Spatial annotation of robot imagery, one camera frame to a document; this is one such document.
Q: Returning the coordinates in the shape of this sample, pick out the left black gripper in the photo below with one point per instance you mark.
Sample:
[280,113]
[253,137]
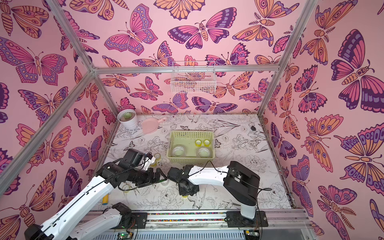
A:
[150,179]

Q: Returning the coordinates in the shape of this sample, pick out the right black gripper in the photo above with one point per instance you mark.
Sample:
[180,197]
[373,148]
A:
[174,174]

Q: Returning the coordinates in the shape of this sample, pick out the light green plastic storage basket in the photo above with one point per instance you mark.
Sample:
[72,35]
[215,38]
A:
[187,139]

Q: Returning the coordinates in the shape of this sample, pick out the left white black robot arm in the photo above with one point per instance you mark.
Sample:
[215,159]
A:
[65,225]

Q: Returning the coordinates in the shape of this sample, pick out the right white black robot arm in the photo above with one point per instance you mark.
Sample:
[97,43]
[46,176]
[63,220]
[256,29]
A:
[242,183]

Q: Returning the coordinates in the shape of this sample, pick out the blue plastic fork tool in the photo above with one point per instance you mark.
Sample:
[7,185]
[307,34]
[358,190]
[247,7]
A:
[105,200]

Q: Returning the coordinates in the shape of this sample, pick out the pink plastic scoop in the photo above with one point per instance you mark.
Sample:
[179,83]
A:
[151,125]

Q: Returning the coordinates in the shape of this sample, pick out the white pot with succulent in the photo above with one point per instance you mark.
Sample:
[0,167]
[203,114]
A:
[128,119]

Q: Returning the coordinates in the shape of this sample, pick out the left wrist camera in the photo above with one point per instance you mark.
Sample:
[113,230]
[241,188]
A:
[137,160]

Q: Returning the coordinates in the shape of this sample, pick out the white wire wall basket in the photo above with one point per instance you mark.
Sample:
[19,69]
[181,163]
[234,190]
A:
[189,77]

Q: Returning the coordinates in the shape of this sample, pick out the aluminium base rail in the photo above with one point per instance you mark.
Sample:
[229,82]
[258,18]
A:
[197,225]

